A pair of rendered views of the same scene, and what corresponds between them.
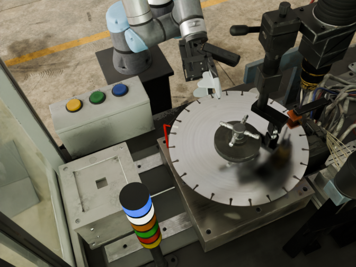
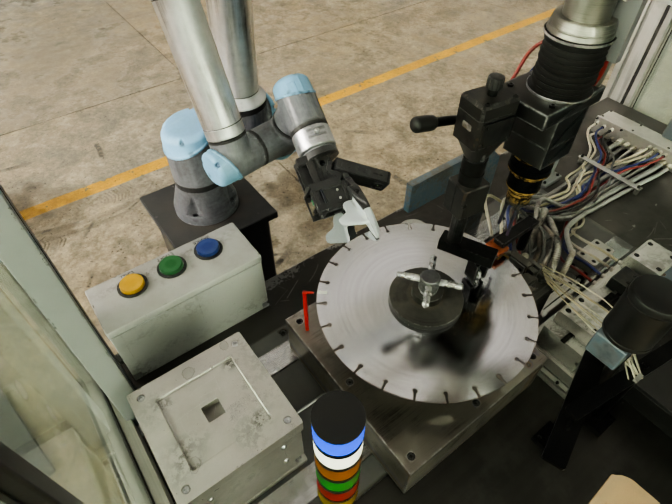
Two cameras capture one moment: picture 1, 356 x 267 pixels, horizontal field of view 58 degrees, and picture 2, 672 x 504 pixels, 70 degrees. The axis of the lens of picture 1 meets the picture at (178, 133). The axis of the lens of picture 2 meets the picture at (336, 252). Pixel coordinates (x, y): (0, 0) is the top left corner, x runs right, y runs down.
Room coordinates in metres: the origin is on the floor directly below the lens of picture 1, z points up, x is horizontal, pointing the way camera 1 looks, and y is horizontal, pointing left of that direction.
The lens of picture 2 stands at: (0.06, 0.13, 1.54)
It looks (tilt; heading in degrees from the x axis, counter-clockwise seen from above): 48 degrees down; 342
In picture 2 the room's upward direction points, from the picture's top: straight up
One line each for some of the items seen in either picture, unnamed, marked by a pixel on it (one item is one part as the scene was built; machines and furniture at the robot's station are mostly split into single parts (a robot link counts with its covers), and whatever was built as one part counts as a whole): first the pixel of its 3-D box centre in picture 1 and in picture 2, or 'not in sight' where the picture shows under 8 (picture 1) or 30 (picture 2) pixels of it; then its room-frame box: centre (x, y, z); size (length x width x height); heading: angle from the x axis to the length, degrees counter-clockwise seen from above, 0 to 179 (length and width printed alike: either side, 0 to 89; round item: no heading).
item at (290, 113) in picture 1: (305, 115); (509, 245); (0.49, -0.32, 0.95); 0.10 x 0.03 x 0.07; 108
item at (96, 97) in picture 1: (97, 98); (171, 267); (0.66, 0.23, 0.90); 0.04 x 0.04 x 0.02
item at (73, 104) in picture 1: (74, 106); (132, 286); (0.64, 0.29, 0.90); 0.04 x 0.04 x 0.02
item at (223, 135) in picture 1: (237, 138); (426, 294); (0.43, -0.14, 0.96); 0.11 x 0.11 x 0.03
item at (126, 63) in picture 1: (130, 51); (203, 188); (0.99, 0.15, 0.80); 0.15 x 0.15 x 0.10
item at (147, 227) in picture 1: (142, 215); (338, 451); (0.21, 0.07, 1.08); 0.05 x 0.04 x 0.03; 18
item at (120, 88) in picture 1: (119, 90); (208, 249); (0.69, 0.16, 0.90); 0.04 x 0.04 x 0.02
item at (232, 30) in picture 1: (254, 33); (447, 126); (0.49, -0.16, 1.21); 0.08 x 0.06 x 0.03; 108
